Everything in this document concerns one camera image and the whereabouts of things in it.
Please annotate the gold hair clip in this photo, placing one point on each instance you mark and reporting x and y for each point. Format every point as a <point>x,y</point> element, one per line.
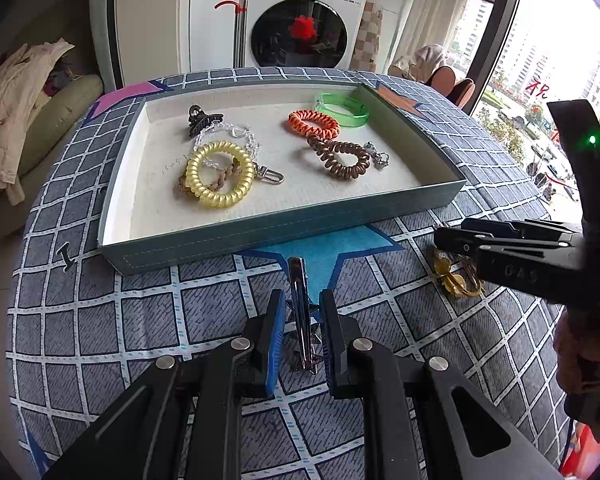
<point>450,285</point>

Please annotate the mop with red hook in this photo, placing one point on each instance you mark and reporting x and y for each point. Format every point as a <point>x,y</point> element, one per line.
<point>240,30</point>

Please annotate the red pompom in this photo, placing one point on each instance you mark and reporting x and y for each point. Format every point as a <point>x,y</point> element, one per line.
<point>304,27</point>

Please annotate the cream jacket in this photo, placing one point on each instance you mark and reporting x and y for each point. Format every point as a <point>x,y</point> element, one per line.
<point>10,95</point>

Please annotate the pale green sofa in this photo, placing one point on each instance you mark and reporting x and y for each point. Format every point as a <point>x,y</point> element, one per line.
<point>65,115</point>

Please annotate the small silver earring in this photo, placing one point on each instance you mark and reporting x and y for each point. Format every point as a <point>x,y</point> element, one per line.
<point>379,156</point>

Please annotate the dark window frame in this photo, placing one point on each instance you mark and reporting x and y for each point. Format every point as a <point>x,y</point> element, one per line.
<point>502,25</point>

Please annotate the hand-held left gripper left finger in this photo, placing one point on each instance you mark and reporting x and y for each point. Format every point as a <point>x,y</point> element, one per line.
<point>275,345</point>

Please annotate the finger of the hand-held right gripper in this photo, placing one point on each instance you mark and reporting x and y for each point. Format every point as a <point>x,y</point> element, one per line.
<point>510,227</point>
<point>480,247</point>

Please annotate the grey-green jewelry tray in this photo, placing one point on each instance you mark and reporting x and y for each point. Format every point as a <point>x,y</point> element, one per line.
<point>290,200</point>

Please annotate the black hair claw clip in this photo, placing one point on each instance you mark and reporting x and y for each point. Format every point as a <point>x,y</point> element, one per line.
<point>200,122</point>

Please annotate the brown chair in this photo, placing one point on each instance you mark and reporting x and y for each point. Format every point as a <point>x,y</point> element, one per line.
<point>455,90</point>

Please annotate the person's right forearm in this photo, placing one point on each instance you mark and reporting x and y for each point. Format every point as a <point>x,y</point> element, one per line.
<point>587,360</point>

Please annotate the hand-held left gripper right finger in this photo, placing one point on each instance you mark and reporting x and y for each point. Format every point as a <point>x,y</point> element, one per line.
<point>330,345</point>

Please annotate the beige cloth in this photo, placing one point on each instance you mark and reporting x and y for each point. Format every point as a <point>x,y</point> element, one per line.
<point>425,60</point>

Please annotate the checkered bag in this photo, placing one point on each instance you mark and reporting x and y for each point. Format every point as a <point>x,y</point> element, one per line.
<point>367,35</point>

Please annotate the white curtain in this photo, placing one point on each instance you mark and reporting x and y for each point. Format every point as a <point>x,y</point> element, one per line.
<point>430,5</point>

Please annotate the silver star hair clip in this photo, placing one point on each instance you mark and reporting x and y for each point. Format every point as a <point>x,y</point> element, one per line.
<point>300,310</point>

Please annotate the grey checked tablecloth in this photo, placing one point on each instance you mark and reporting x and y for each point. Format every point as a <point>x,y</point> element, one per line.
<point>130,320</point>

